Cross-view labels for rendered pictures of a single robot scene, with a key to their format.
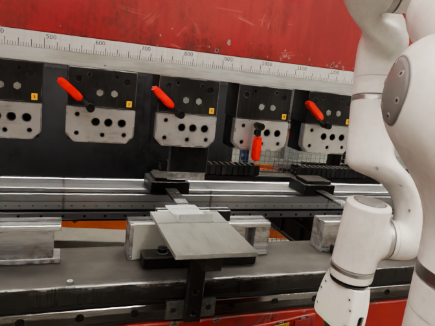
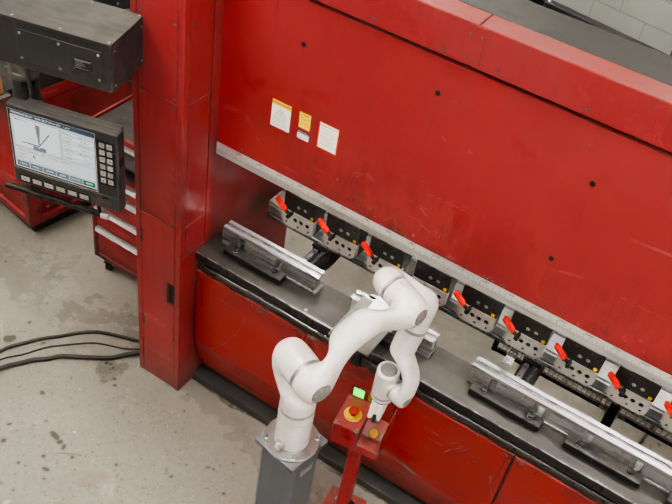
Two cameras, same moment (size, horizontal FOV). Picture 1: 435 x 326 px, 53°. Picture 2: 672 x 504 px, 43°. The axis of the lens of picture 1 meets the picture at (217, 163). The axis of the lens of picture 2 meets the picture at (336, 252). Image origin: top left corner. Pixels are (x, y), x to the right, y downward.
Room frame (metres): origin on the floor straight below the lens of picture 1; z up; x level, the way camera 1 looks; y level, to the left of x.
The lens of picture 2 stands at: (-0.77, -1.58, 3.45)
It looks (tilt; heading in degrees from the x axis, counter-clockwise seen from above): 42 degrees down; 47
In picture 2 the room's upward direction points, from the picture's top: 10 degrees clockwise
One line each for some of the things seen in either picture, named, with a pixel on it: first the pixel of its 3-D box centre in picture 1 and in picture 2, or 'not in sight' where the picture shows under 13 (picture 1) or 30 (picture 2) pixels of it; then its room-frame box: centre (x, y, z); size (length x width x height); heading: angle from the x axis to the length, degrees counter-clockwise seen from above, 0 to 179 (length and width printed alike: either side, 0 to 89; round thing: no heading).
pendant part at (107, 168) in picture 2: not in sight; (71, 151); (0.22, 1.01, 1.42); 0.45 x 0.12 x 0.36; 126
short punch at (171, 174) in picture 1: (187, 162); not in sight; (1.10, 0.08, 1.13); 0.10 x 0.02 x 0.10; 111
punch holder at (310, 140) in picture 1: (320, 121); (482, 303); (1.23, -0.27, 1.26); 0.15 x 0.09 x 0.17; 111
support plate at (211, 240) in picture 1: (199, 231); (365, 325); (0.96, 0.02, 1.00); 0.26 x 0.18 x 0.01; 21
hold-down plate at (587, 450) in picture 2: not in sight; (602, 460); (1.40, -0.88, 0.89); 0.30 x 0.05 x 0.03; 111
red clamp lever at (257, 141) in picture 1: (256, 141); not in sight; (1.09, -0.09, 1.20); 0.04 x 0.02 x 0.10; 21
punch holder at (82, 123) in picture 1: (100, 104); (346, 231); (1.02, 0.29, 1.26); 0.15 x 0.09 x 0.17; 111
